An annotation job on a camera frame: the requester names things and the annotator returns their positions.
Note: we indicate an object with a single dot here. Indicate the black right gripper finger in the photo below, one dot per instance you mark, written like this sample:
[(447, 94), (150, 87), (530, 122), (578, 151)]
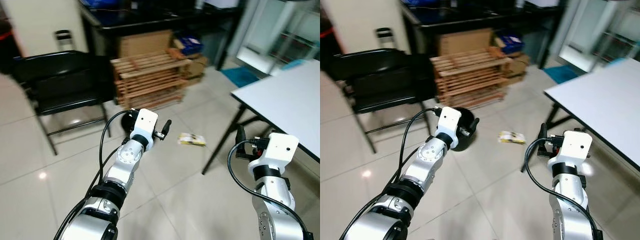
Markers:
[(542, 139), (240, 140)]

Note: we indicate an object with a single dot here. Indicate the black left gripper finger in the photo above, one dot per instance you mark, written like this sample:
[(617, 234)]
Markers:
[(167, 126), (475, 125)]

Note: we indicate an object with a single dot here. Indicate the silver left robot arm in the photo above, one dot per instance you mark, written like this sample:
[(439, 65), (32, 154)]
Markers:
[(117, 172), (422, 167)]

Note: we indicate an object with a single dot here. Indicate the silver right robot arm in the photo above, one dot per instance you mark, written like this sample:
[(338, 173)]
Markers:
[(272, 210), (570, 210)]

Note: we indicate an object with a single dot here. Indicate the black round rubbish bin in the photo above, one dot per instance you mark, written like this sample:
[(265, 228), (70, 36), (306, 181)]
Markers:
[(462, 142), (128, 120)]

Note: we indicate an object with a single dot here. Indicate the yellow white snack packet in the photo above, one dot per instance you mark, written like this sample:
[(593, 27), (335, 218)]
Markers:
[(512, 137), (192, 139)]

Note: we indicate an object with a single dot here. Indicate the wooden slat rack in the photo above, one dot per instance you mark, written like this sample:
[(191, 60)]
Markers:
[(150, 80), (470, 77)]

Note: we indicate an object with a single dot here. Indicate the blue floor mat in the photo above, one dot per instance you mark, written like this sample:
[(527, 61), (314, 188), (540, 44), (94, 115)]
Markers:
[(561, 74), (240, 76)]

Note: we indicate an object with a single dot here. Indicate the small brown cardboard box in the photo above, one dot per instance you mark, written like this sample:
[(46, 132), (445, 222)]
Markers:
[(197, 67), (519, 65)]

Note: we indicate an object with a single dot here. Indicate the large brown cardboard box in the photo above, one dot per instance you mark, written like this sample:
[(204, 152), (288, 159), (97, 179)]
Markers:
[(145, 45), (465, 42)]

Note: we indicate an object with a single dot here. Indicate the blue printed box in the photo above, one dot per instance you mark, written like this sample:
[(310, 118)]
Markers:
[(189, 44), (510, 42)]

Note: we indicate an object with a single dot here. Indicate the black folding chair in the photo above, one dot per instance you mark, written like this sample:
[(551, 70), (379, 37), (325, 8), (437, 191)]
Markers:
[(385, 80), (62, 82)]

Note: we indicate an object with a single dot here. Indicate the black desk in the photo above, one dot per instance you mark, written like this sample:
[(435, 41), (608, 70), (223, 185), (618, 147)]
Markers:
[(150, 17), (475, 15)]

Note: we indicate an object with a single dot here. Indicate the glass door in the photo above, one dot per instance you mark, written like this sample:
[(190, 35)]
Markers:
[(280, 30), (595, 30)]

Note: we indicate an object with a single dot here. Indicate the black trolley case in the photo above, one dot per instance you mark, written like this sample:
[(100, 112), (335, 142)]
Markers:
[(64, 40), (385, 37)]

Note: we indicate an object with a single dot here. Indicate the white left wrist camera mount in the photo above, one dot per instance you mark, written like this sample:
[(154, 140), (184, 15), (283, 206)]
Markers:
[(144, 122), (447, 122)]

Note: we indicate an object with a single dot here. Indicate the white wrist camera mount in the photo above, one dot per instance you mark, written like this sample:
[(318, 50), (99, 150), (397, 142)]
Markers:
[(144, 122), (277, 150), (447, 122), (575, 145)]

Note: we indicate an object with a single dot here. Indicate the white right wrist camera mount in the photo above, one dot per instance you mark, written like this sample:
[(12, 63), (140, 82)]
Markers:
[(575, 145), (277, 150)]

